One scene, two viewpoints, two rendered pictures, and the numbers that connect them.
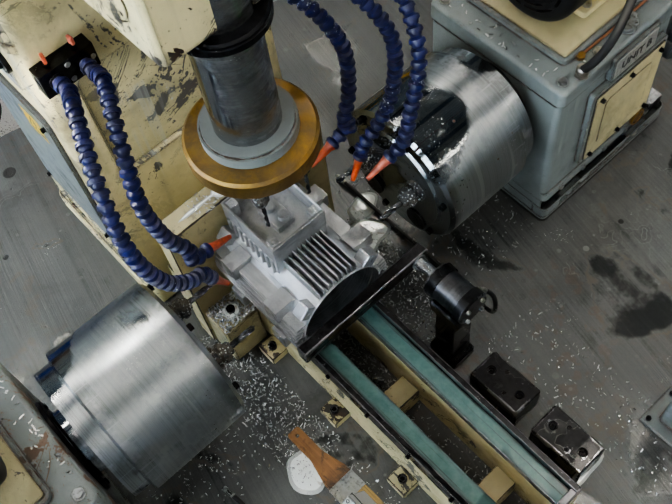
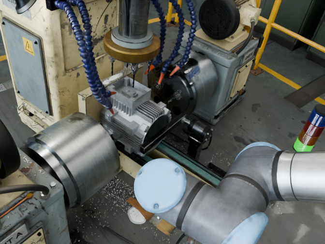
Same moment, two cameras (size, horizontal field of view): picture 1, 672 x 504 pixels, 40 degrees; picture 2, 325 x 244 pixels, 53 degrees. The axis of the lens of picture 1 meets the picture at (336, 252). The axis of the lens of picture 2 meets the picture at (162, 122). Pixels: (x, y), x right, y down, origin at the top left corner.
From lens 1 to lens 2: 0.60 m
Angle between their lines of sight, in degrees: 24
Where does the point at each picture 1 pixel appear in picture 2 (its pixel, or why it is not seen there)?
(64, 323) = not seen: hidden behind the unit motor
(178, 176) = (83, 84)
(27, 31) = not seen: outside the picture
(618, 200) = (238, 119)
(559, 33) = (225, 45)
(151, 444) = (83, 173)
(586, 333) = not seen: hidden behind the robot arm
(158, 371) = (88, 138)
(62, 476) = (43, 178)
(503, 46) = (206, 48)
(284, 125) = (148, 35)
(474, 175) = (202, 87)
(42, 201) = (6, 117)
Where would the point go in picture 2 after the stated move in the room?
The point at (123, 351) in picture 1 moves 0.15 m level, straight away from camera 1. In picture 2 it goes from (71, 130) to (41, 104)
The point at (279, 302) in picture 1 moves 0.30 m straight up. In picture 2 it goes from (133, 125) to (139, 46)
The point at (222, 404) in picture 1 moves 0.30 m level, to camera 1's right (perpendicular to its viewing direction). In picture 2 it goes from (114, 160) to (203, 144)
